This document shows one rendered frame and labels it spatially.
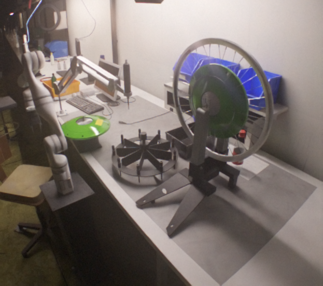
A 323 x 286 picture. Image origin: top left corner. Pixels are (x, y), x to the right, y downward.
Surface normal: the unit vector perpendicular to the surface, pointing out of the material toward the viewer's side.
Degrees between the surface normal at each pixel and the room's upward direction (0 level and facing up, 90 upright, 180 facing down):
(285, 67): 90
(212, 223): 0
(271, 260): 0
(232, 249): 0
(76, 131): 21
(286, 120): 90
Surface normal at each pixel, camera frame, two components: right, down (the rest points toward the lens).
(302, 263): -0.02, -0.91
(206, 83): -0.83, 0.07
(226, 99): -0.69, 0.23
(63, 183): 0.62, 0.31
